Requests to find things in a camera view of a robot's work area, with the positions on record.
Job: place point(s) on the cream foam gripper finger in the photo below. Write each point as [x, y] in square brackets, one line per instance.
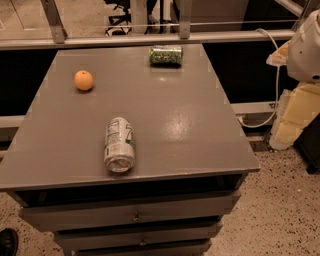
[296, 110]

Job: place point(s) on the green soda can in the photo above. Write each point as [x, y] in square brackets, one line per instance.
[165, 55]

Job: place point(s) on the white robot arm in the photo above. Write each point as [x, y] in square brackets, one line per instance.
[301, 54]

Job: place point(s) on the white 7up can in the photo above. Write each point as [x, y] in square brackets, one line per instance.
[119, 149]

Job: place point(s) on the grey drawer cabinet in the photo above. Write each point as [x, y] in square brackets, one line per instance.
[191, 155]

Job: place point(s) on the black office chair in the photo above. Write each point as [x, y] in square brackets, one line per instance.
[119, 24]

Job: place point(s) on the orange fruit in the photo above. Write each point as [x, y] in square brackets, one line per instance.
[83, 80]

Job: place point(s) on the black shoe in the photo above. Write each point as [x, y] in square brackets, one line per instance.
[8, 242]

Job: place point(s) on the metal railing frame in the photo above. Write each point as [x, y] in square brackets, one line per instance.
[62, 24]

